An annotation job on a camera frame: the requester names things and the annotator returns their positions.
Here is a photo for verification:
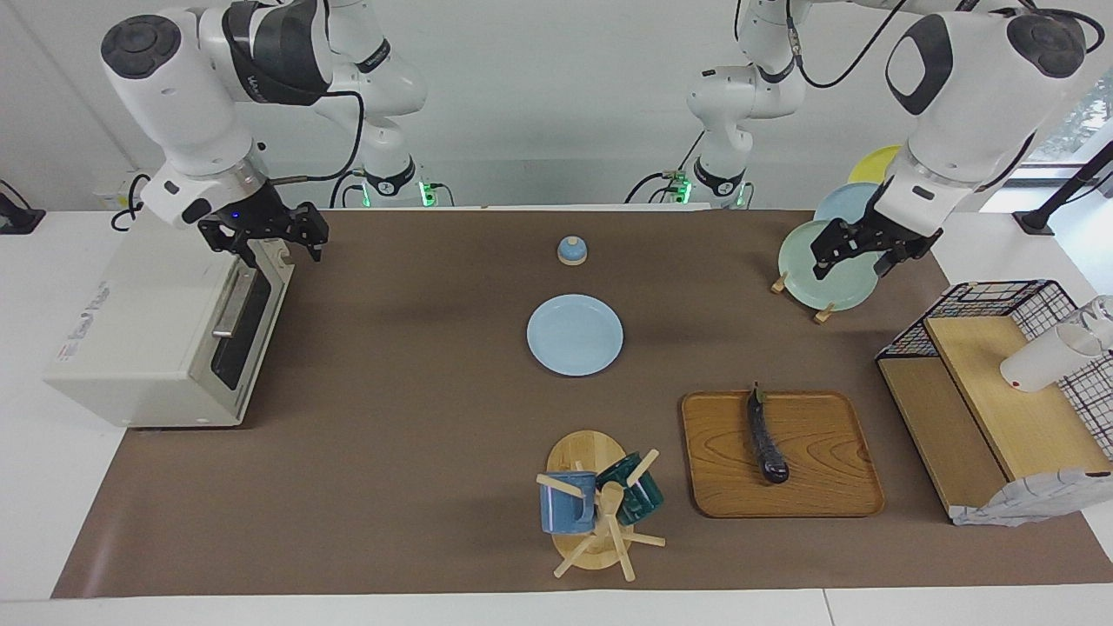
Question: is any brown table mat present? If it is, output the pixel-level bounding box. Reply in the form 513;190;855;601
50;209;1113;600

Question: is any yellow plate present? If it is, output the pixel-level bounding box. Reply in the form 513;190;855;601
848;144;906;186

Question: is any black desk device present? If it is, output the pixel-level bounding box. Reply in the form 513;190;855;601
0;179;47;236

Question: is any wooden mug tree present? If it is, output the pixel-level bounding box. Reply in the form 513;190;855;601
535;430;668;583

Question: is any wooden step shelf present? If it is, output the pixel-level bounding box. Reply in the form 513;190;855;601
876;300;1113;523

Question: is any dark green mug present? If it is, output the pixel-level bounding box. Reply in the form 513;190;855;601
596;452;665;527

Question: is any black tangled cable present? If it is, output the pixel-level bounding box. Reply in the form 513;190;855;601
110;172;166;232

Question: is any grey patterned cloth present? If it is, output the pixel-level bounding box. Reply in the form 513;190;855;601
951;469;1113;528

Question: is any blue mug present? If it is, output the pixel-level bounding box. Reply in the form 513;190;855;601
539;470;600;536

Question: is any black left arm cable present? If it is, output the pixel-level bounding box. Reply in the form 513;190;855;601
783;0;916;90

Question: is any glass oven door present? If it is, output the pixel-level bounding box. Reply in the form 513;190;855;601
191;239;296;427

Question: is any white power strip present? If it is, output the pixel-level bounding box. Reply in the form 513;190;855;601
94;170;166;215

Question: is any wooden serving tray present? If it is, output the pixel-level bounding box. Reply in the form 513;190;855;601
681;391;886;520

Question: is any light blue racked plate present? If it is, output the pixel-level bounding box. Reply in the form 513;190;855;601
814;182;884;226

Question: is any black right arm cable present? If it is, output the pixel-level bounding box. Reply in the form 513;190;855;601
252;87;368;211

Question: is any cream toaster oven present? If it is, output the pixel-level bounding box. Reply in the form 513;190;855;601
43;202;296;429

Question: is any wooden plate rack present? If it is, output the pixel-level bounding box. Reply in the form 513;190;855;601
770;271;837;325

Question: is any pale green plate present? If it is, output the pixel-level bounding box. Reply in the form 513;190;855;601
778;219;881;312

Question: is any clear glass cup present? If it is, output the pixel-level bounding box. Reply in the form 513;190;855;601
1081;295;1113;350

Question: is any white cup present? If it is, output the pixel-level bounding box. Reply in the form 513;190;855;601
999;322;1105;393

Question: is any dark purple eggplant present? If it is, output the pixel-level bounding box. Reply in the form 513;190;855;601
746;382;791;486

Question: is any light blue serving plate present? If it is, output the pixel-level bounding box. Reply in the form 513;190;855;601
527;294;625;378

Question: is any black base cable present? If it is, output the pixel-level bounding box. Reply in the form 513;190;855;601
624;130;707;206

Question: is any black wire basket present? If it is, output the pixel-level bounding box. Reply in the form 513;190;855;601
876;279;1113;462

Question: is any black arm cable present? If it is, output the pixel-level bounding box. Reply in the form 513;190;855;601
783;0;916;90
252;87;368;211

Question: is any black stand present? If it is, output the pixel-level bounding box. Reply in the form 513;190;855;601
1013;139;1113;236

